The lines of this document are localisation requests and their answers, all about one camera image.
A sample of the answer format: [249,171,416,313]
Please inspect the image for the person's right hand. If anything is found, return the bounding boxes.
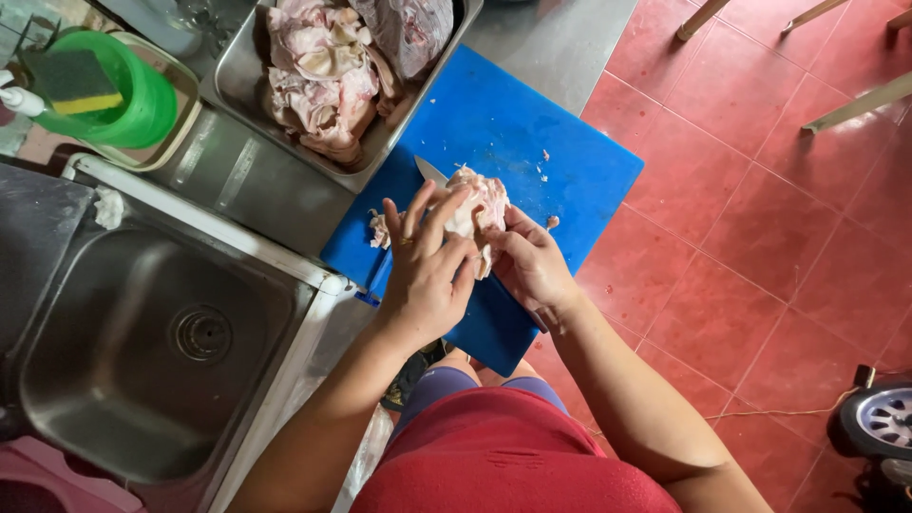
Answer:
[485,205,584,323]

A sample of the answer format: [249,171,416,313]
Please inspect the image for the person's left hand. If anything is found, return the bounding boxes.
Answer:
[381,180,480,351]

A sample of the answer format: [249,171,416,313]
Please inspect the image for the pale raw meat piece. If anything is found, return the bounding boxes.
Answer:
[427,165,513,281]

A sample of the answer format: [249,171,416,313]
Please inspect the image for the steel kitchen knife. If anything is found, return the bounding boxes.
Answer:
[414,154,451,190]

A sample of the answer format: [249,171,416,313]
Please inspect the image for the small raw meat trimming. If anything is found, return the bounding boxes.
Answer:
[368,208,393,251]

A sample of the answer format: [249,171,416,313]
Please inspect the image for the dark sandal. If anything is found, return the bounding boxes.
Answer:
[380,340,449,413]

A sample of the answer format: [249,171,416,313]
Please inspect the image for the purple shorts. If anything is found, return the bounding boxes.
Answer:
[388,366,570,444]

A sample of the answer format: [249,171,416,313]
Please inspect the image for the blue plastic cutting board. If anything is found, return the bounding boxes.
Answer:
[320,44,646,379]

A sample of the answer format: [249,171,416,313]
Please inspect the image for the clear plastic bag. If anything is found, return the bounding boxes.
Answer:
[333,405,395,513]

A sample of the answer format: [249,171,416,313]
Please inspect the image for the red shirt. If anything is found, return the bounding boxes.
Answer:
[349,386,684,513]

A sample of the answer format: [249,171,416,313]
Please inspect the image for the round sink drain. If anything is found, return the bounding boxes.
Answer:
[171,305,234,363]

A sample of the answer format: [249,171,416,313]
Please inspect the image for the heap of pale raw meat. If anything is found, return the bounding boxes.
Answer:
[265,0,414,167]

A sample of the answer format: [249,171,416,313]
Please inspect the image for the greyish raw meat slab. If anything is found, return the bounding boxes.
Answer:
[349,0,456,81]

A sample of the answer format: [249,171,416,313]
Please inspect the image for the rectangular steel tray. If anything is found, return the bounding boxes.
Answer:
[199,0,485,195]

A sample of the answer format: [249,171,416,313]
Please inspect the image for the beige plastic basin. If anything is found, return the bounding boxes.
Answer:
[71,32,203,174]

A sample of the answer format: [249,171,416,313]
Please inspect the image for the stainless steel sink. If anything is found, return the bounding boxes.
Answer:
[0,153,355,513]

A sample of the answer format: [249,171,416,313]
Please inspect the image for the crumpled white tissue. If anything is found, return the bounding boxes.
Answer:
[93,187,126,231]

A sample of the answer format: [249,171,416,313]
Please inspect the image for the green plastic tub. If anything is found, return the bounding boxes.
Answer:
[27,30,179,150]

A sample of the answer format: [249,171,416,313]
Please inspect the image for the clear plastic container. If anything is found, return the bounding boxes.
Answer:
[96,0,259,59]

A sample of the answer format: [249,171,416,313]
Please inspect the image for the black wheel with silver rim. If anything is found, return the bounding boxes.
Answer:
[826,380,912,465]

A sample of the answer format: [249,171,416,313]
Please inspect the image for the green and yellow sponge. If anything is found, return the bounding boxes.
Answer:
[25,48,125,117]

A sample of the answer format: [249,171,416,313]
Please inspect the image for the pink plastic stool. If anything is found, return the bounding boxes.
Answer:
[0,435,148,513]

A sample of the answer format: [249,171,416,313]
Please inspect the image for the white pump dispenser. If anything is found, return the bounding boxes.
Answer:
[0,70,46,119]

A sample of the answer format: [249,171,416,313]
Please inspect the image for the thin beige cable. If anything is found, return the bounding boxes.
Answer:
[718,385,865,423]

